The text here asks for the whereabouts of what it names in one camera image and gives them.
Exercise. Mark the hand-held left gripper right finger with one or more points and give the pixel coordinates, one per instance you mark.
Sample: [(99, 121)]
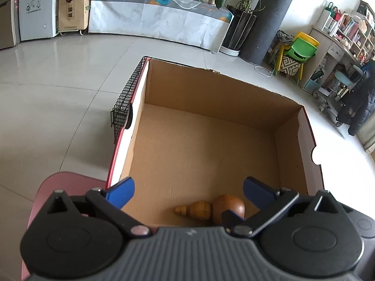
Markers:
[(257, 194)]

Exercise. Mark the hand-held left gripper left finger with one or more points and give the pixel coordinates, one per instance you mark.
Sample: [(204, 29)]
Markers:
[(121, 193)]

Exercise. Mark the brown wooden gourd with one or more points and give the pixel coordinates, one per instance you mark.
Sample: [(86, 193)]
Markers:
[(225, 207)]

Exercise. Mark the cardboard box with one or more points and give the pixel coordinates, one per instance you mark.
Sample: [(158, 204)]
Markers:
[(205, 140)]

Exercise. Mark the grey flat device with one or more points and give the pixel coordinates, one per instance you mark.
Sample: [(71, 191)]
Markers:
[(364, 225)]

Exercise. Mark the teal storage bin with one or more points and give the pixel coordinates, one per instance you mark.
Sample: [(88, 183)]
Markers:
[(312, 85)]

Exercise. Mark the beige curtain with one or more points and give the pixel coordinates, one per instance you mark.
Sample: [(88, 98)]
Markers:
[(368, 136)]

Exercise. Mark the patterned stool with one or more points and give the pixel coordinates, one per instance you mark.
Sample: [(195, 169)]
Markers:
[(290, 64)]

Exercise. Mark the dark hanging coat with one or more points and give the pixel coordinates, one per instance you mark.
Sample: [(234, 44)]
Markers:
[(360, 99)]

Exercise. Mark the light blue swivel chair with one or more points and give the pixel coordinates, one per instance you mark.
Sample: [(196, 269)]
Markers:
[(344, 77)]

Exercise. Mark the green plastic chair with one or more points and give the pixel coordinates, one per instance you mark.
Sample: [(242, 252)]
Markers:
[(300, 49)]

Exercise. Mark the grey cloth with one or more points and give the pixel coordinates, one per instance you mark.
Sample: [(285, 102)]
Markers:
[(282, 39)]

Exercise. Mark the beige desk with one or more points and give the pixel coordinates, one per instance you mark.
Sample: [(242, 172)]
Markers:
[(334, 49)]

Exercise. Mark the stacked green yellow chairs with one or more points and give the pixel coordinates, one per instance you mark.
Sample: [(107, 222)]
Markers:
[(307, 38)]

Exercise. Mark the black square planter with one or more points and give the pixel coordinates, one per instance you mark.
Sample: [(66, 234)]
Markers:
[(238, 29)]

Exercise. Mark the dark grey cylinder column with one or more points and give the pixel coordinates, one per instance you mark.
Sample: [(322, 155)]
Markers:
[(269, 20)]

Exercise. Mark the table with grey-white tablecloth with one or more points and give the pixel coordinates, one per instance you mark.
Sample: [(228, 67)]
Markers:
[(161, 20)]

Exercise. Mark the brown paper bag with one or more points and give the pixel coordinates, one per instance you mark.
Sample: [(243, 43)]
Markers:
[(71, 11)]

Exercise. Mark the cluttered bookshelf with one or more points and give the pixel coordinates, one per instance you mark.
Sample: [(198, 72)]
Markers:
[(351, 26)]

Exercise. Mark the white chest freezer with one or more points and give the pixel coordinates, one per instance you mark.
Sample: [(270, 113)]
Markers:
[(38, 11)]

